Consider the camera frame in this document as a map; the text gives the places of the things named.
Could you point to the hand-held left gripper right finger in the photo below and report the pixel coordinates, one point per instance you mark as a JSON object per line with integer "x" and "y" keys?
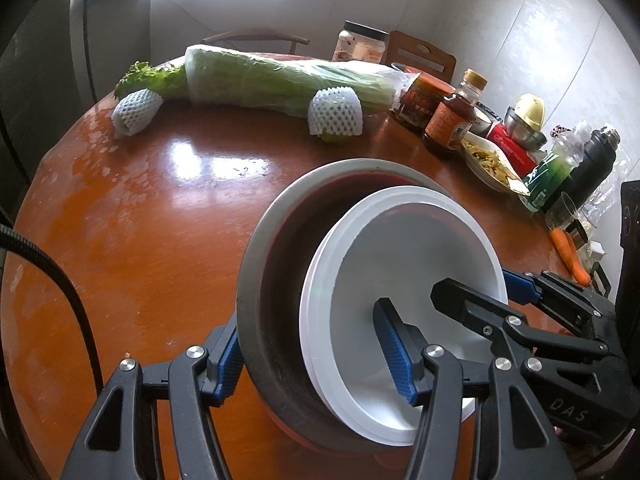
{"x": 392, "y": 350}

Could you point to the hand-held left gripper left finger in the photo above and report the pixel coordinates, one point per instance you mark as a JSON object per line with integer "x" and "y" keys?
{"x": 227, "y": 355}

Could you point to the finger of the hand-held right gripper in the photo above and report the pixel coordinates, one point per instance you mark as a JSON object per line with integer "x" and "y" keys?
{"x": 470, "y": 302}
{"x": 517, "y": 286}

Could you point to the large steel bowl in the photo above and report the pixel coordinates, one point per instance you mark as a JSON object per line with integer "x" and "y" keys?
{"x": 280, "y": 280}

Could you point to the small steel cup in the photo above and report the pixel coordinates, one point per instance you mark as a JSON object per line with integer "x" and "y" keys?
{"x": 580, "y": 234}

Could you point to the clear plastic cup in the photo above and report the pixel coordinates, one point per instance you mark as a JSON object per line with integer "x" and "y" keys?
{"x": 560, "y": 212}

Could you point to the small white box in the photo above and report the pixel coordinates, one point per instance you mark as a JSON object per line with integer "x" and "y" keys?
{"x": 596, "y": 251}

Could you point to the green liquid plastic bottle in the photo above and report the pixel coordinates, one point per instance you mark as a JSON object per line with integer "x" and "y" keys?
{"x": 547, "y": 175}

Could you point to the white dish of food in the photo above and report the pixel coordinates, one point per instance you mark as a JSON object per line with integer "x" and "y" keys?
{"x": 490, "y": 165}

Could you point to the clear plastic bag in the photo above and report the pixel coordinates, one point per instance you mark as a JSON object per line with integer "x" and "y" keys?
{"x": 610, "y": 195}

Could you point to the red tissue box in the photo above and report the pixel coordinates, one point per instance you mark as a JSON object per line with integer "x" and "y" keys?
{"x": 510, "y": 150}

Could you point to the black thermos flask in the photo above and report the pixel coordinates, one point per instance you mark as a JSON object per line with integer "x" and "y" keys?
{"x": 587, "y": 165}

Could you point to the steel bowl holding yellow cup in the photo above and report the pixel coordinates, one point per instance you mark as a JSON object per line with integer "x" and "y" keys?
{"x": 525, "y": 135}

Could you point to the dark patterned cloth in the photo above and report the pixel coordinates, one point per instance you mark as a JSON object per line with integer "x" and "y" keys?
{"x": 560, "y": 131}

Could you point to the white ceramic bowl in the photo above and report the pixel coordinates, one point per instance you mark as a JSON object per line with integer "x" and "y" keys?
{"x": 484, "y": 117}

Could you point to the yellow plastic cup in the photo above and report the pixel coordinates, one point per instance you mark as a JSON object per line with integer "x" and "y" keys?
{"x": 530, "y": 110}

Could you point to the brown bottle with orange label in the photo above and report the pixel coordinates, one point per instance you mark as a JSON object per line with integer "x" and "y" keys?
{"x": 447, "y": 122}

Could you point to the sauce jar with red lid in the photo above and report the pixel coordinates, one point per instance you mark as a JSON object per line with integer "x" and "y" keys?
{"x": 420, "y": 102}

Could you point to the bottle with yellow cap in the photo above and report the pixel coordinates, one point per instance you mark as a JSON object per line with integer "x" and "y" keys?
{"x": 474, "y": 80}

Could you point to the fruit in white foam net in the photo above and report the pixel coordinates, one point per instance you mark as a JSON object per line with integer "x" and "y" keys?
{"x": 334, "y": 112}
{"x": 136, "y": 112}

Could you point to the wooden chair with slotted back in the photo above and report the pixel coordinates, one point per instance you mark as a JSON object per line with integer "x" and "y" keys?
{"x": 422, "y": 55}

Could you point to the bagged celery bunch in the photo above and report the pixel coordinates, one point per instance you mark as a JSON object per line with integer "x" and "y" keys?
{"x": 250, "y": 77}

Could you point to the plastic jar with black lid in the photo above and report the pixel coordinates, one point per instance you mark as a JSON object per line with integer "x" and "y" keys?
{"x": 360, "y": 42}

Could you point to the grey refrigerator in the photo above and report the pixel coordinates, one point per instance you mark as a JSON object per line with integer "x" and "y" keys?
{"x": 40, "y": 60}

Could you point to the black metal frame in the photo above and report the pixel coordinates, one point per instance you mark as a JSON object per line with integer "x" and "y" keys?
{"x": 602, "y": 280}

